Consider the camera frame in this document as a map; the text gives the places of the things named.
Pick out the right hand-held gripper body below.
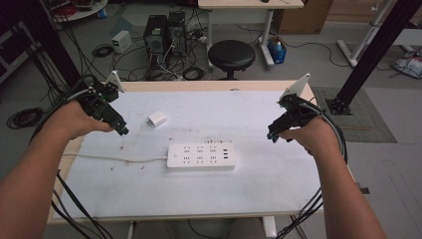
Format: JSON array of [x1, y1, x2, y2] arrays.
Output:
[[269, 73, 323, 133]]

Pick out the gripper black cable bundle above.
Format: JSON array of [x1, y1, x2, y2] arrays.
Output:
[[29, 73, 114, 239], [276, 98, 348, 239]]

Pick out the person's right hand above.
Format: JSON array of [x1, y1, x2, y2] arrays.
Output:
[[278, 116, 340, 157]]

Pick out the white charger plug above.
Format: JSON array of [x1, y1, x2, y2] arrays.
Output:
[[146, 111, 168, 128]]

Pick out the brown cardboard box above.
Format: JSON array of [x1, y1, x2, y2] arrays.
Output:
[[274, 0, 333, 36]]

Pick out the white power strip cable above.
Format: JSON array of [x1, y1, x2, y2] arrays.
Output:
[[62, 152, 169, 164]]

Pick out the white power strip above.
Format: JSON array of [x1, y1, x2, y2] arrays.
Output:
[[165, 141, 237, 171]]

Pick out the black computer tower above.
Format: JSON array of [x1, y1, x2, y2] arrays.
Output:
[[166, 11, 187, 58], [142, 14, 169, 74]]

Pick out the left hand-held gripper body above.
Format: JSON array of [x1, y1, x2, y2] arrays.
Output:
[[79, 70, 128, 129]]

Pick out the round white table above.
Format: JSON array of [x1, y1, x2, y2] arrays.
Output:
[[42, 0, 109, 23]]

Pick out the grey floor mat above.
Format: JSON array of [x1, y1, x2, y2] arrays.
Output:
[[311, 86, 398, 144]]

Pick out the black round stool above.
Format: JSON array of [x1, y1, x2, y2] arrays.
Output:
[[207, 39, 257, 81]]

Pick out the person's left hand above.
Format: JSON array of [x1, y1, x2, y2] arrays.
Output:
[[42, 99, 115, 143]]

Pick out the white table leg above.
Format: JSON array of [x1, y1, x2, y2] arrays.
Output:
[[261, 215, 279, 239]]

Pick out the white table mat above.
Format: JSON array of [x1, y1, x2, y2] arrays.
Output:
[[53, 89, 322, 221]]

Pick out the right gripper black cable bundle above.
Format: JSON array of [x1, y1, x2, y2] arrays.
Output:
[[276, 98, 348, 239]]

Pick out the blue storage box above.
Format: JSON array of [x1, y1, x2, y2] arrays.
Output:
[[267, 35, 288, 65]]

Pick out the left gripper black cable bundle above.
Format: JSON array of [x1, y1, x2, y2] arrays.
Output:
[[29, 73, 114, 239]]

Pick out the black metal post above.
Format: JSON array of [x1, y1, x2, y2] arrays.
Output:
[[325, 0, 422, 117], [19, 0, 83, 88]]

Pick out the light wooden desk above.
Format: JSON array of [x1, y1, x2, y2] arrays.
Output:
[[197, 0, 306, 70]]

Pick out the coiled black cable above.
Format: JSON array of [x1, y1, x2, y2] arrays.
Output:
[[182, 66, 207, 82], [6, 107, 45, 130], [92, 43, 114, 59]]

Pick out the white power supply box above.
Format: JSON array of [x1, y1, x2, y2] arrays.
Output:
[[110, 30, 133, 55]]

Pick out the white metal stand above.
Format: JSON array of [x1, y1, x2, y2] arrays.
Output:
[[335, 0, 393, 69]]

